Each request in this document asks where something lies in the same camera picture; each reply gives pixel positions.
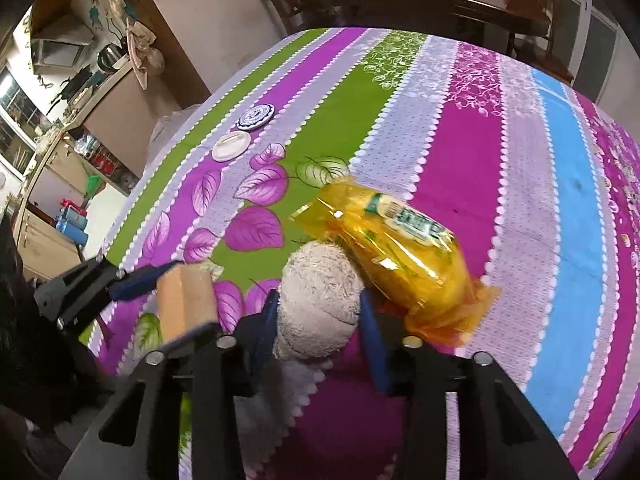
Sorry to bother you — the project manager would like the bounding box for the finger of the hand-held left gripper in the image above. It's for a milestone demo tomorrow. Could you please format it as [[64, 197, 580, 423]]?
[[32, 257, 181, 329], [160, 322, 222, 358]]

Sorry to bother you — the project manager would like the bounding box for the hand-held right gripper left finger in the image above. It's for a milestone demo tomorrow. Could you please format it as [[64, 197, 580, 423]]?
[[60, 290, 281, 480]]

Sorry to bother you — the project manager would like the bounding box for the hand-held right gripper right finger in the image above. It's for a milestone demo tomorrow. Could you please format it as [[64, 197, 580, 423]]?
[[359, 291, 581, 480]]

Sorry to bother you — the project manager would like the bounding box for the wooden block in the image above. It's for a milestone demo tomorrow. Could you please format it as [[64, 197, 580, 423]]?
[[157, 266, 218, 346]]

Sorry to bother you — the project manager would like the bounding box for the white fluffy sock ball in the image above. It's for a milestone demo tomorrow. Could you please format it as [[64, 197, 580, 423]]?
[[272, 241, 365, 361]]

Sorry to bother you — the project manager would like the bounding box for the yellow plastic bag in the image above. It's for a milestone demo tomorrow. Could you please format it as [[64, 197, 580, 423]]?
[[290, 177, 501, 348]]

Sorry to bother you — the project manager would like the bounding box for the blue plastic container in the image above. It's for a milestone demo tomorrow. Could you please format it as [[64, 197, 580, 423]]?
[[55, 200, 91, 246]]

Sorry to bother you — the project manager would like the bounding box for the translucent plastic bag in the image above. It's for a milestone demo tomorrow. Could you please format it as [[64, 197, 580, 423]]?
[[147, 105, 201, 166]]

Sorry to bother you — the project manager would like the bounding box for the white round lid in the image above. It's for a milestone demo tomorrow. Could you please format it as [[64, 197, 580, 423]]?
[[211, 132, 252, 162]]

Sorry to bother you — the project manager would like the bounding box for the kitchen counter cabinet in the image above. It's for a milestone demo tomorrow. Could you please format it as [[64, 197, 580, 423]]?
[[12, 55, 166, 281]]

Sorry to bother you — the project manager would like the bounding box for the blue patterned round lid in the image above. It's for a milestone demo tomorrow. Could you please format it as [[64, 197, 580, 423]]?
[[238, 103, 276, 131]]

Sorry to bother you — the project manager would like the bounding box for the electric kettle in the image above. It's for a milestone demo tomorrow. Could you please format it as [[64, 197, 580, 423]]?
[[96, 42, 130, 73]]

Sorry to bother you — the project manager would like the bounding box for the hanging beige cloth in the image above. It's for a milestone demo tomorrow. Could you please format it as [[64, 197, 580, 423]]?
[[125, 17, 166, 88]]

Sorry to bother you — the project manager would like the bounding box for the steel range hood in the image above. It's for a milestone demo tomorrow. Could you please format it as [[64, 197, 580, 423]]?
[[30, 27, 96, 68]]

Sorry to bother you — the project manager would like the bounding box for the round dark wooden table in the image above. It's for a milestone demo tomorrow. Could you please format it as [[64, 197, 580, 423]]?
[[305, 0, 551, 46]]

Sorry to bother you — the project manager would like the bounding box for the frosted glass double door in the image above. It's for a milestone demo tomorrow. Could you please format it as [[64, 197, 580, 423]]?
[[555, 0, 621, 106]]

